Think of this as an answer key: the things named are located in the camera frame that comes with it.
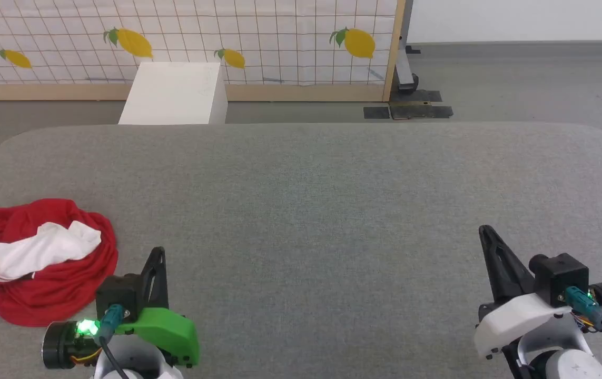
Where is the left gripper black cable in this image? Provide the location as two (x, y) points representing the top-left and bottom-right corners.
(96, 304), (132, 379)

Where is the red and white basketball jersey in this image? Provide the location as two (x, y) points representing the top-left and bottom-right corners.
(0, 198), (119, 327)

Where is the lemon print partition screen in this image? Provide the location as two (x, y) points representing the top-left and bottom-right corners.
(0, 0), (406, 102)

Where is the grey metal stand leg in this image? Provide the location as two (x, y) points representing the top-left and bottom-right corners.
(394, 0), (420, 96)

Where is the grey fabric sofa seat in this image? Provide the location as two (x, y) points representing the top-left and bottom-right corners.
(0, 122), (602, 379)

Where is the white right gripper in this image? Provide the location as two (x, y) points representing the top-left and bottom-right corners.
(473, 225), (602, 362)

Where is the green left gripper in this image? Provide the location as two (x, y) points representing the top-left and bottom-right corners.
(42, 246), (200, 370)

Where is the large black floor plate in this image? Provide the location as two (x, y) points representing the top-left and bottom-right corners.
(389, 89), (454, 121)

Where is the white rectangular box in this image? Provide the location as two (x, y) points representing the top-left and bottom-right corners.
(118, 62), (228, 125)

